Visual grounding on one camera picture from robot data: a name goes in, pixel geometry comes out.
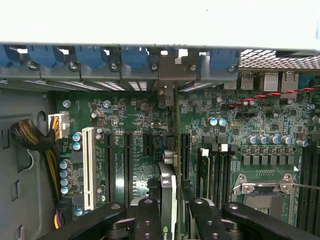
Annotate green motherboard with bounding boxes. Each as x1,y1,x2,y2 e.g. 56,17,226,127
56,74,320,240

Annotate blue card retention clip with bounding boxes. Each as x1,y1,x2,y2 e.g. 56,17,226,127
0,44,22,70
209,48,238,75
121,46,150,71
26,44,62,70
74,46,109,70

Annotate blue rear port connector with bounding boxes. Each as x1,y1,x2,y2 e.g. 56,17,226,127
298,74,320,89

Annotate CPU socket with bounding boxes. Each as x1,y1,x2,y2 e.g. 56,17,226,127
231,171,301,226

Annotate braided black yellow wire bundle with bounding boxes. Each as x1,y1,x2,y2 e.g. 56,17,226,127
9,118,66,230

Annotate red black twisted wire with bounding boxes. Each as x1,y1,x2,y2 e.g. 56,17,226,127
228,84,320,109

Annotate silver rear port block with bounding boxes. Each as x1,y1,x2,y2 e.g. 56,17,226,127
239,72,255,90
262,73,280,92
281,71,300,92
223,73,238,90

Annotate long black expansion slot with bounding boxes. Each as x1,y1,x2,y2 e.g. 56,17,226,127
104,132,115,204
123,132,134,201

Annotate black latch RAM slot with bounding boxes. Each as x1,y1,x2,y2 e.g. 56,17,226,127
225,149,233,203
211,149,219,208
299,147,310,233

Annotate white latch RAM slot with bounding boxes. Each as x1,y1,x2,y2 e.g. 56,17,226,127
309,147,320,235
197,147,212,201
218,143,229,210

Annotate white expansion slot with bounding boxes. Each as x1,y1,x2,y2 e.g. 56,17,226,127
81,126,96,211

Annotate short black expansion slot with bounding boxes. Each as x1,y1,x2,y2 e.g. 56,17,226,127
143,132,153,156

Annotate white power connector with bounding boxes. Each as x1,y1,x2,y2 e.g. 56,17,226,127
47,112,70,139

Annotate black silver PC case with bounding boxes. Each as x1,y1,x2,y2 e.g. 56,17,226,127
0,41,320,240

